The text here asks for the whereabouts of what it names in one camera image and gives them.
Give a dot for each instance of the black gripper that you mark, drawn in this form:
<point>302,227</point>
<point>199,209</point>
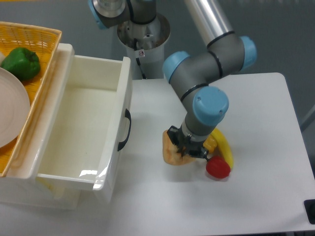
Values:
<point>185,145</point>

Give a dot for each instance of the triangle bread pastry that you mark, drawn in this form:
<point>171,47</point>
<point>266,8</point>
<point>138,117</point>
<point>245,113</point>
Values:
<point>172,155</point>

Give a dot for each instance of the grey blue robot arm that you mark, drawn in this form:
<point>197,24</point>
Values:
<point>190,77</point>

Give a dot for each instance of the yellow bell pepper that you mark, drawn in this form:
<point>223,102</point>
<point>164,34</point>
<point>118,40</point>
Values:
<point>210,144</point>

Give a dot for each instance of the yellow banana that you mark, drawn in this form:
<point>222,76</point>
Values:
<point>223,147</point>

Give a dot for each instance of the red bell pepper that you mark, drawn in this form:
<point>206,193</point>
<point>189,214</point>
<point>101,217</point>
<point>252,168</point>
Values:
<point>218,167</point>

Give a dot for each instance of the white plastic drawer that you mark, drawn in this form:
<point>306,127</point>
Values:
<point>82,149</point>

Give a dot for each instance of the black object at table edge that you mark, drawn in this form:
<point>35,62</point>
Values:
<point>310,210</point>

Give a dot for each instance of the white drawer cabinet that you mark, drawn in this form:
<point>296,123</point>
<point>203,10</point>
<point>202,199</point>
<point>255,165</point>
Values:
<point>22,185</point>

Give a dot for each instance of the beige round plate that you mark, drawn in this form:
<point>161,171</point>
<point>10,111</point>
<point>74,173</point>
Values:
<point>14,107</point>

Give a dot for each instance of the yellow woven basket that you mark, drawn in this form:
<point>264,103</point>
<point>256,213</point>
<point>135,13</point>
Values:
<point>43,41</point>

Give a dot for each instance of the green bell pepper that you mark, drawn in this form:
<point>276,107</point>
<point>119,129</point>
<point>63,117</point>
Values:
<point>23,63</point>

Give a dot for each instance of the black drawer handle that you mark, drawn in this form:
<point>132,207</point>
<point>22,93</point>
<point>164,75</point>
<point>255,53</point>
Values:
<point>127,130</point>

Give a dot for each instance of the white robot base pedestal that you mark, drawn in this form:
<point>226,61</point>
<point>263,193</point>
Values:
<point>144,46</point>

